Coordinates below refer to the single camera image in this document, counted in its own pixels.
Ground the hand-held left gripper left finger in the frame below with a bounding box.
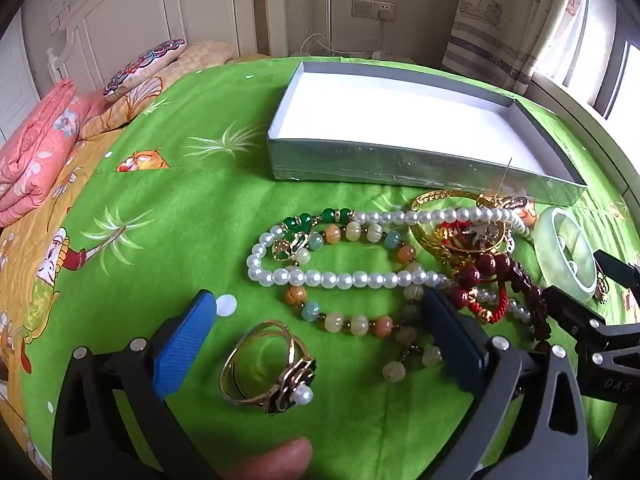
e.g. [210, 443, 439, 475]
[51, 289, 236, 480]

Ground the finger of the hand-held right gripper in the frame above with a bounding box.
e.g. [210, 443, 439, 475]
[592, 250, 640, 289]
[542, 285, 640, 361]

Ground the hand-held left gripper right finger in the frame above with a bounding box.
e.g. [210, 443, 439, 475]
[422, 287, 591, 480]

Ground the carved dark brown bead bracelet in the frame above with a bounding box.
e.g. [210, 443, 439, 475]
[505, 260, 553, 356]

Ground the red string bracelet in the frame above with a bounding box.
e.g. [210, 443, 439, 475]
[465, 280, 511, 323]

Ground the pale green jade bangle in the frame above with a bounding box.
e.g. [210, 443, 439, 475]
[532, 205, 601, 303]

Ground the dark red bead bracelet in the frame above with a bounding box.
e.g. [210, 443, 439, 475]
[450, 252, 513, 306]

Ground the pastel stone bead bracelet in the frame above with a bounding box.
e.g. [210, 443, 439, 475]
[285, 222, 443, 383]

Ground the silver gold rhinestone brooch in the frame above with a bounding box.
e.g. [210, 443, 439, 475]
[440, 220, 506, 253]

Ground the gold bangle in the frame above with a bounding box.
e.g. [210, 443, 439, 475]
[410, 190, 516, 261]

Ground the gold ring black flower pearl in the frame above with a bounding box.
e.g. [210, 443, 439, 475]
[220, 320, 317, 416]

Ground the gold filigree ornament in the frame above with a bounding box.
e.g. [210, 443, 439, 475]
[492, 194, 538, 226]

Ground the white pearl necklace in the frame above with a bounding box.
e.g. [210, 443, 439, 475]
[246, 208, 538, 322]

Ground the green bead bracelet gold charm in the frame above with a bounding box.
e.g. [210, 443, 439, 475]
[272, 207, 353, 264]

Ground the grey cardboard box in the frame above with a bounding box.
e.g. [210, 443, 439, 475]
[266, 61, 588, 207]

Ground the green printed sheet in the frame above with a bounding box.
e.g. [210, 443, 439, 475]
[22, 55, 640, 480]

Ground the yellow printed bed sheet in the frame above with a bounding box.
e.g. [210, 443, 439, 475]
[0, 130, 121, 480]

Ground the pink floral quilt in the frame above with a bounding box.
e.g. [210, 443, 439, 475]
[0, 78, 108, 228]

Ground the printed striped curtain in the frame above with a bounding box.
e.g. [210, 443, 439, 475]
[442, 0, 608, 93]

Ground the embroidered patterned pillow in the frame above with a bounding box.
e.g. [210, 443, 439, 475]
[102, 38, 188, 98]

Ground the yellow floral pillow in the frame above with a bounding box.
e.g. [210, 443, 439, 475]
[80, 41, 238, 138]

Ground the white wardrobe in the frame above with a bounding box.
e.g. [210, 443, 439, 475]
[0, 10, 42, 143]

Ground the white wooden headboard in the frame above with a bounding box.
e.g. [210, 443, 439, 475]
[47, 0, 288, 81]

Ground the white window frame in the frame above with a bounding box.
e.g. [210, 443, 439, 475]
[530, 0, 640, 126]

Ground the white charger cable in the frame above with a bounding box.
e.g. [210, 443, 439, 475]
[300, 19, 388, 58]

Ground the wall socket panel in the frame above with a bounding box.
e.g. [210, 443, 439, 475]
[351, 0, 397, 23]

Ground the white wall sticker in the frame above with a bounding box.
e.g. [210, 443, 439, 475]
[49, 0, 70, 31]

